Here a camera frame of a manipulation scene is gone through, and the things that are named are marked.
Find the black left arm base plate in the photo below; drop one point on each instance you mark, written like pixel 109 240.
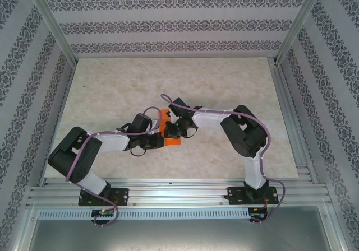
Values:
pixel 123 196

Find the orange cloth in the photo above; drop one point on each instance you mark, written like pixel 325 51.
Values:
pixel 174 142

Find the white left camera mount bracket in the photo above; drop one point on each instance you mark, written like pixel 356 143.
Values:
pixel 155 122

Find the right circuit board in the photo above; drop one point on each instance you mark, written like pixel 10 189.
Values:
pixel 256 214

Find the aluminium corner post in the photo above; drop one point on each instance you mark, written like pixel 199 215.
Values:
pixel 53 24
pixel 300 24

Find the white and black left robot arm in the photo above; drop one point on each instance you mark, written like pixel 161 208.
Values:
pixel 112 144

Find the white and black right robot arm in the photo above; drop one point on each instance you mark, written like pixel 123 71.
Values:
pixel 207 120

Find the left circuit board green light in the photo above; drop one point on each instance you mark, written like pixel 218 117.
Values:
pixel 103 212

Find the aluminium front rail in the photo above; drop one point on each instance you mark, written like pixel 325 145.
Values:
pixel 174 190

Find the aluminium side rail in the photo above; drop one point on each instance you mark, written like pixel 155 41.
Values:
pixel 291 122
pixel 60 116

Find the grey metal sheet panel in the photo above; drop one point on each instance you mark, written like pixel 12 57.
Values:
pixel 179 234

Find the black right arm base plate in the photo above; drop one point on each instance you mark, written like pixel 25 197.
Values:
pixel 234 197

